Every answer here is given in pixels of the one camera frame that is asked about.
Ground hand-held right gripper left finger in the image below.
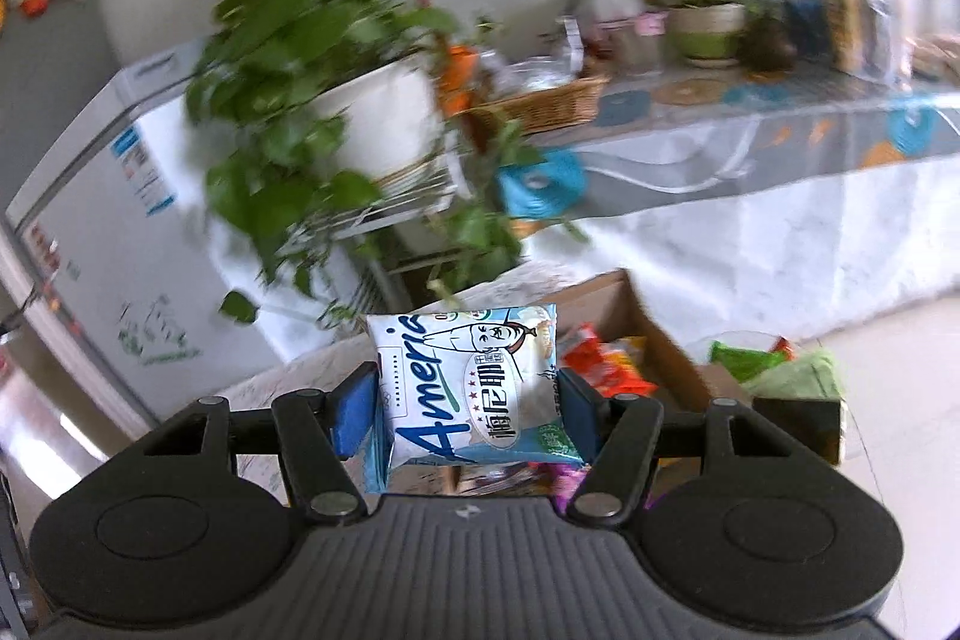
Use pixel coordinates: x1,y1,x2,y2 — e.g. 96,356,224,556
139,361,381,522

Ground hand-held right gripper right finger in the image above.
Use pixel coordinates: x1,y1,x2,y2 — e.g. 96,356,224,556
555,367,817,527

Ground red snack packet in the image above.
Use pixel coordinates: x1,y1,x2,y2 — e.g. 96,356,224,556
559,323,659,399

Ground cardboard box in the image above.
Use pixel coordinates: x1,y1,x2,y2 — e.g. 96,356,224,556
450,269,842,500

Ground blue and white snack packet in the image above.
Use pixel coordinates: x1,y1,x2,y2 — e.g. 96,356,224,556
364,302,587,496

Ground green snack packet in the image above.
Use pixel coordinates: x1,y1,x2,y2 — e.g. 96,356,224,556
709,338,846,402

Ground floral tablecloth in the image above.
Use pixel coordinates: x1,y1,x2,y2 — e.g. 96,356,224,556
214,261,578,498

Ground blue ribbon roll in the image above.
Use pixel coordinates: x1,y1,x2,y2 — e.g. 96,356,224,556
497,149,587,221

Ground white clothed side table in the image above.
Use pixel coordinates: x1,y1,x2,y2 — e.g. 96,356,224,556
521,59,960,352

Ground white chest freezer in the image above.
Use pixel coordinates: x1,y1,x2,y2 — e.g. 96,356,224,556
0,47,395,440

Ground white flower pot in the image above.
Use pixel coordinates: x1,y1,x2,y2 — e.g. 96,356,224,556
313,56,445,185

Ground wicker basket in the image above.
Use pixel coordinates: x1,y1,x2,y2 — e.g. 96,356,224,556
463,72,614,136

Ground small orange ornament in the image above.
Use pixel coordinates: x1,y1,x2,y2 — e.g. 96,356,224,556
437,46,482,114

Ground green pothos plant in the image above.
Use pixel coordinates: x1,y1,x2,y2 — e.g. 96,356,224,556
145,0,527,322

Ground small plant in green pot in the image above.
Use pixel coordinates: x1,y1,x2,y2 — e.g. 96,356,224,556
658,0,760,69

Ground clear storage jar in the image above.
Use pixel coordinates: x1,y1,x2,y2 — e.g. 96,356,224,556
820,0,910,84

